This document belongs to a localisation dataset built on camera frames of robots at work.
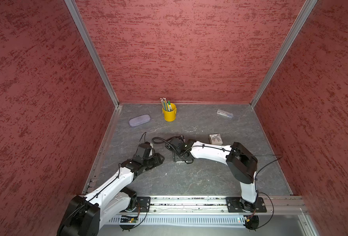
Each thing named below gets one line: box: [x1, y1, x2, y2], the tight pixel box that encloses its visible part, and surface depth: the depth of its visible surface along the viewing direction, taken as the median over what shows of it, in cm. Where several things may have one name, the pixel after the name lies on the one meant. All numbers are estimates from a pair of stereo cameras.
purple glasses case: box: [128, 114, 151, 127], surface depth 109 cm
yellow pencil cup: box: [162, 102, 177, 122], surface depth 109 cm
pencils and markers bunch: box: [159, 97, 173, 112], surface depth 105 cm
